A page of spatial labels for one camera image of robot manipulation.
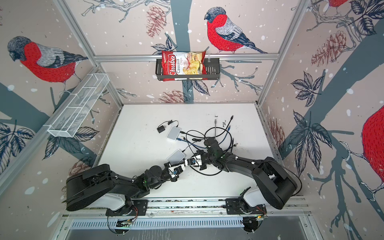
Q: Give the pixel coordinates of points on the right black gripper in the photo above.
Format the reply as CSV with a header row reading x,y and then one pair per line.
x,y
200,152

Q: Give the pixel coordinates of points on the white network switch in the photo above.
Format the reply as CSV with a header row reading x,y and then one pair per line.
x,y
176,157
173,133

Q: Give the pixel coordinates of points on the black power adapter with cord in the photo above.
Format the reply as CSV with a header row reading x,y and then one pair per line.
x,y
161,128

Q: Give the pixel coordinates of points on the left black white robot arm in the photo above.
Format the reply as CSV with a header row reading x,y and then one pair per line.
x,y
101,183

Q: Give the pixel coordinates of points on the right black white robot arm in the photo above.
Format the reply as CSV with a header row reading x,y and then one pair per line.
x,y
272,179

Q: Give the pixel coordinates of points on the red cassava chips bag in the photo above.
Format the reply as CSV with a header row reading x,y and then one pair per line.
x,y
182,63

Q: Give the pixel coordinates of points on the aluminium mounting rail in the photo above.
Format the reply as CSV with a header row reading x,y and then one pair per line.
x,y
213,207

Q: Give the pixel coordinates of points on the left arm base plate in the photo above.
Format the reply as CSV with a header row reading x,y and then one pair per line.
x,y
133,208

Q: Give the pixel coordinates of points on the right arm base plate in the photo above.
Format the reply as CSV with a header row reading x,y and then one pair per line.
x,y
240,207

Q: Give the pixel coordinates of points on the black wall basket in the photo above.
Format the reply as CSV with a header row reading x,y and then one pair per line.
x,y
212,68

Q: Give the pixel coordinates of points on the white wire mesh shelf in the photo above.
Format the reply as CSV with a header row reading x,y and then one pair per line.
x,y
81,102

